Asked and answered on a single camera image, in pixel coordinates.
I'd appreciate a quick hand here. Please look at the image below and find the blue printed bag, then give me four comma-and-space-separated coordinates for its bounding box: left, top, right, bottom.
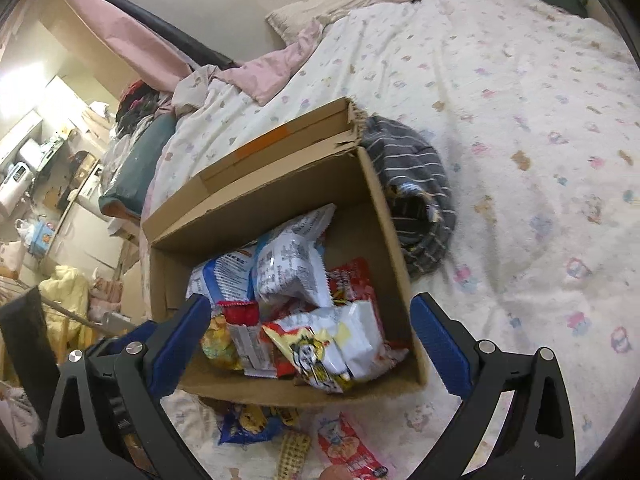
25, 220, 56, 256

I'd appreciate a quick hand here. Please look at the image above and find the white rice cooker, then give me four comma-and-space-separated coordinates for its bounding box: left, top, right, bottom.
0, 160, 38, 216

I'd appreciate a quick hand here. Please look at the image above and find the long red snack packet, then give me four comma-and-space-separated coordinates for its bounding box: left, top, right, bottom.
327, 257, 383, 311

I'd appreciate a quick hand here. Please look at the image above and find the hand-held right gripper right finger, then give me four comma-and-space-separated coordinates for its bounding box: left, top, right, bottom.
409, 291, 578, 480

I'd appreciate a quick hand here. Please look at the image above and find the blue white snack packet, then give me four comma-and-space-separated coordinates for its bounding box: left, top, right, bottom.
186, 245, 261, 311

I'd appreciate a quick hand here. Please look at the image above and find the teal orange pillow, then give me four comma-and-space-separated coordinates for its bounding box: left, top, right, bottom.
97, 112, 176, 218

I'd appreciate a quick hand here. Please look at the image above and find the white grey-print snack bag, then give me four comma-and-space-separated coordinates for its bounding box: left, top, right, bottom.
250, 203, 337, 308

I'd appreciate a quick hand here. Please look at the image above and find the pile of dark clothes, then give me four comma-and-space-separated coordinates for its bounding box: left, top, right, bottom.
115, 77, 173, 131

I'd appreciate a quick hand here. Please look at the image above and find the dark upright mattress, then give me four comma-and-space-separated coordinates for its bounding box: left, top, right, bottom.
55, 0, 246, 68

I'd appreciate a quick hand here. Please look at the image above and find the pink blanket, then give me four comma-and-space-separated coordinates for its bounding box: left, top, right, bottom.
215, 0, 451, 107

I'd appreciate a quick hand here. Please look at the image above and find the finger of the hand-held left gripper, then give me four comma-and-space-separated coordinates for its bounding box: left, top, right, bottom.
85, 321, 158, 361

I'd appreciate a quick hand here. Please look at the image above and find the beige wafer packet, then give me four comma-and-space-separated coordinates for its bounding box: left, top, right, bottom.
277, 430, 313, 480

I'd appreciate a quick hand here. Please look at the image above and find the blue yellow snack packet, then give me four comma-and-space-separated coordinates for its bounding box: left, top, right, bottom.
217, 402, 301, 446

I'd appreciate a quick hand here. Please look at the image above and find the white yellow snack packet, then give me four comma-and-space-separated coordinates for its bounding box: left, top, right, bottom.
261, 300, 388, 393

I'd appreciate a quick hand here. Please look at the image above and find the beige pillow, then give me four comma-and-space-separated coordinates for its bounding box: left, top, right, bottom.
265, 0, 381, 43

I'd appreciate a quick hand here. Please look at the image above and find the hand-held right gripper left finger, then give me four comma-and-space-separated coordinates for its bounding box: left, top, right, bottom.
42, 292, 213, 480

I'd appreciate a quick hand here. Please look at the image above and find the pink hanging sheet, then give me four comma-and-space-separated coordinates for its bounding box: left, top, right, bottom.
50, 0, 201, 86

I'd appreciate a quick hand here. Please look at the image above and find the dark striped cloth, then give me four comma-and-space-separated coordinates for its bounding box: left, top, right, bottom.
359, 115, 458, 281

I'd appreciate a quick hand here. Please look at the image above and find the white red snack packet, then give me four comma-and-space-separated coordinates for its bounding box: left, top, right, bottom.
227, 320, 301, 380

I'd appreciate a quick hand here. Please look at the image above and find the white storage chest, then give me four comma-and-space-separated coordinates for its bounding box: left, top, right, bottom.
50, 200, 126, 271

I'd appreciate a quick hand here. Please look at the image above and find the white printed blanket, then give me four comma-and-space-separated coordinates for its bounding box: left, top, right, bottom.
140, 0, 640, 480

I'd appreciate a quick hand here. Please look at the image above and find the yellow cloth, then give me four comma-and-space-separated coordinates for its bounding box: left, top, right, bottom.
37, 265, 91, 351

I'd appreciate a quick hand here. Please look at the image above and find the pink red snack packet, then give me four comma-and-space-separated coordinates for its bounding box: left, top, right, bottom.
315, 412, 391, 480

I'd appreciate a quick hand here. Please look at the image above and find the brown cardboard box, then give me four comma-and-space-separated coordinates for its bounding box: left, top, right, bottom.
140, 96, 433, 408

